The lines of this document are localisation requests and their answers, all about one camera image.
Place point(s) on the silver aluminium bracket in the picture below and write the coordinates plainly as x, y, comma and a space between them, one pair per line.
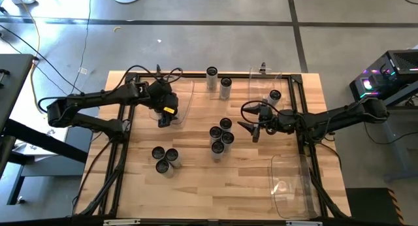
303, 223
121, 222

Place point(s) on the dark grey desk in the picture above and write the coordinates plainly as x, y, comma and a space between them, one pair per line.
13, 75

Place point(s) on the clear plastic bin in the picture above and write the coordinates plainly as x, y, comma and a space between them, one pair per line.
184, 95
258, 85
290, 187

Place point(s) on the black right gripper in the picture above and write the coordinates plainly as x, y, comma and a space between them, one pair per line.
269, 121

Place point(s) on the black computer with coloured lights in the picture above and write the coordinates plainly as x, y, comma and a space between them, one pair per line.
401, 66

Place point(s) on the small clear label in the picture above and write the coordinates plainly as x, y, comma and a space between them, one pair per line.
83, 70

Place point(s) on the yellow tag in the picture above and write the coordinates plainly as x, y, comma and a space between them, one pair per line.
168, 110

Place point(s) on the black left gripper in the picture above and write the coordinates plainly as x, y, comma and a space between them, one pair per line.
161, 97

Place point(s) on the black box with hazard stripes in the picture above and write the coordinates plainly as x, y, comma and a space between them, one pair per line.
369, 206

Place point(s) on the black clamp post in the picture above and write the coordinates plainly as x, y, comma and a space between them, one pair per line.
263, 67
158, 68

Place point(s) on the Tropical Vibe Celsius can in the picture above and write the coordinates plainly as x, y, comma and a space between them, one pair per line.
226, 82
275, 95
158, 152
212, 71

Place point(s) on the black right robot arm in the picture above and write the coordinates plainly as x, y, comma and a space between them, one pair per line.
343, 113

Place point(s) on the yellow tape scrap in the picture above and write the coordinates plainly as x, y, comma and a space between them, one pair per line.
114, 29

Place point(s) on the white paper sheet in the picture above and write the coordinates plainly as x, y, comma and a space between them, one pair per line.
62, 131

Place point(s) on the grey metal computer stand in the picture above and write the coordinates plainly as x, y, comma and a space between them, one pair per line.
396, 100

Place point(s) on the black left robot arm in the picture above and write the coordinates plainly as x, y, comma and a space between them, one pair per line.
98, 96

